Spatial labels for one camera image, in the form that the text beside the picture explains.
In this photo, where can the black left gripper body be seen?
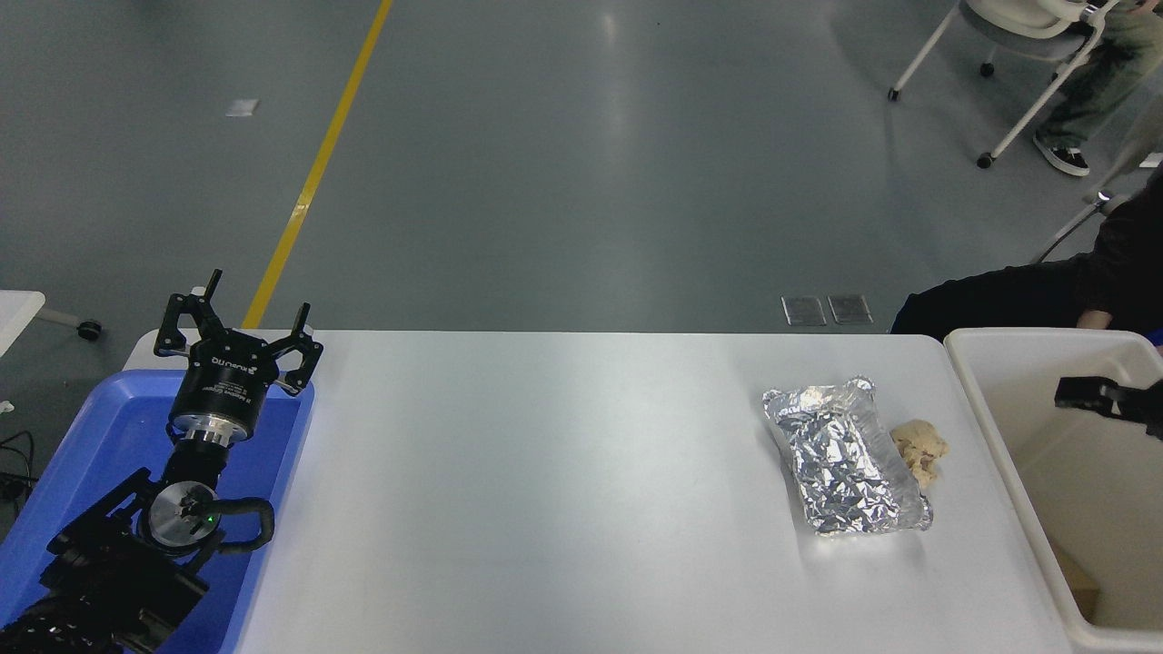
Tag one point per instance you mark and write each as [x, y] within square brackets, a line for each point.
[223, 377]

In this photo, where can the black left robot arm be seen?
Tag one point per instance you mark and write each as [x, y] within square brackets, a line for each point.
[173, 518]

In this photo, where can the person's hand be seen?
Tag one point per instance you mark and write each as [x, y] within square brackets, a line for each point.
[1095, 319]

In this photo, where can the large pale plastic bin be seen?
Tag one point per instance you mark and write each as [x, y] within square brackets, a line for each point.
[1027, 372]

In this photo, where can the blue plastic tray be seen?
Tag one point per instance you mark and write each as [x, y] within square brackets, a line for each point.
[109, 427]

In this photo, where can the person in black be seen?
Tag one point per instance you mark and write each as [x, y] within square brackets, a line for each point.
[1118, 263]

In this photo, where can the crumpled tan paper ball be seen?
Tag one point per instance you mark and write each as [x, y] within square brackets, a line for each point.
[919, 447]

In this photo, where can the white wheeled side table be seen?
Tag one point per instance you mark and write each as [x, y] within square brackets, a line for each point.
[16, 313]

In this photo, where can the metal floor plate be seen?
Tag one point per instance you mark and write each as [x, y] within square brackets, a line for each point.
[850, 308]
[804, 310]

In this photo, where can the crumpled foil tray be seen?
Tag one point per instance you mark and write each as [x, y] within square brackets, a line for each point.
[840, 463]

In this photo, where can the person seated on chair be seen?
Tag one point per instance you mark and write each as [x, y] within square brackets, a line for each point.
[1104, 82]

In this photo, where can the white wheeled chair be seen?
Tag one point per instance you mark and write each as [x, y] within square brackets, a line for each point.
[1018, 23]

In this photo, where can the grey chair frame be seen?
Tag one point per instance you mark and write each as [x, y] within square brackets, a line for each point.
[1102, 202]

